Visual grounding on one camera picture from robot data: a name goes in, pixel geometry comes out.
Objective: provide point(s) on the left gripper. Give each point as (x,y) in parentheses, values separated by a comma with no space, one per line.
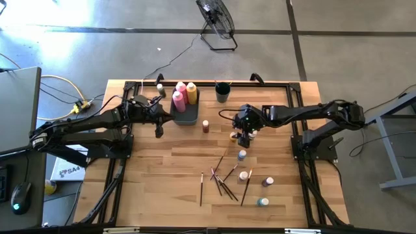
(143,109)

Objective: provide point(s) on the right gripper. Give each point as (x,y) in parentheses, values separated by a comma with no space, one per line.
(247,118)

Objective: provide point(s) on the large pink paint bottle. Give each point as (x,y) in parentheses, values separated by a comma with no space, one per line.
(182,89)
(178,102)

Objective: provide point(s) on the large yellow paint bottle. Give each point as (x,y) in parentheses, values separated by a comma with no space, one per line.
(191,94)

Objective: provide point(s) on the small red paint bottle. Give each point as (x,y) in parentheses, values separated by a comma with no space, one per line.
(205,127)

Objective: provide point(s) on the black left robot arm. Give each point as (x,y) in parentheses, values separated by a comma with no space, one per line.
(81,125)

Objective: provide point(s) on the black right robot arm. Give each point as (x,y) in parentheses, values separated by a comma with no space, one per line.
(308,112)

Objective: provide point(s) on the small white red-label paint bottle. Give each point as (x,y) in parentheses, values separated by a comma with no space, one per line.
(253,135)

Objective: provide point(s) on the small yellow paint bottle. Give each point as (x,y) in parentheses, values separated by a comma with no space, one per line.
(232,137)

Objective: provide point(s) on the small light blue paint bottle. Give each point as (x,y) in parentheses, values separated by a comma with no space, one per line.
(241,156)

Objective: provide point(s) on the small green paint bottle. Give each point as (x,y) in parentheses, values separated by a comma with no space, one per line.
(161,91)

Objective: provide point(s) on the small white black-striped paint bottle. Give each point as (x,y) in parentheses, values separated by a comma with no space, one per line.
(242,176)

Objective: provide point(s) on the small dark blue paint bottle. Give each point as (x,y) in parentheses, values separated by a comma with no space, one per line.
(267,182)

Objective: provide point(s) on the small teal paint bottle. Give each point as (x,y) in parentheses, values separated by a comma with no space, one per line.
(262,202)

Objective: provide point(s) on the grey-teal plastic bin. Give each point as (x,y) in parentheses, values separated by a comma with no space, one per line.
(190,117)

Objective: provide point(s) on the black paintbrush silver ferrule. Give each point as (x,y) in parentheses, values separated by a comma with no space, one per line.
(230,172)

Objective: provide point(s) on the black paintbrush golden tip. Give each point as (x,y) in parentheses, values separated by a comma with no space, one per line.
(218,165)

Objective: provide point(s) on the loose paintbrushes on table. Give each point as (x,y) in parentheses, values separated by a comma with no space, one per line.
(246,187)

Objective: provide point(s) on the teal ribbed plastic cup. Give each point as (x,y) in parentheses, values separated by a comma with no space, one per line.
(222,94)

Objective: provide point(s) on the long black paintbrushes right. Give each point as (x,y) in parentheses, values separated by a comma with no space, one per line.
(227,191)

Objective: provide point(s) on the white printed box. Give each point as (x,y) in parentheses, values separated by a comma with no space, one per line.
(70,169)

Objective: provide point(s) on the white aluminium extrusion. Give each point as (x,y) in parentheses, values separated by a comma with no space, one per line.
(120,230)
(302,231)

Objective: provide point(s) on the black floor fan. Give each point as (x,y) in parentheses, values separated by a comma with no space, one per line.
(216,16)

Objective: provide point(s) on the yellow round object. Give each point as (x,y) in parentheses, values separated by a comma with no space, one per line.
(50,187)

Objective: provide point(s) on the black desk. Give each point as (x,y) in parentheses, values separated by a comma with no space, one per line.
(32,195)

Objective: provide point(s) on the black computer mouse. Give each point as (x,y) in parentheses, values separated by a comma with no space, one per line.
(20,198)

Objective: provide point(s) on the black keyboard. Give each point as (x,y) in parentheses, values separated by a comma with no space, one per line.
(3,183)

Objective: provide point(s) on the black aluminium table frame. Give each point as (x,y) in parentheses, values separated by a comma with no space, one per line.
(276,84)

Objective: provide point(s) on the grey metal table frame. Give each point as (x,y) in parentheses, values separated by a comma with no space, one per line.
(390,156)

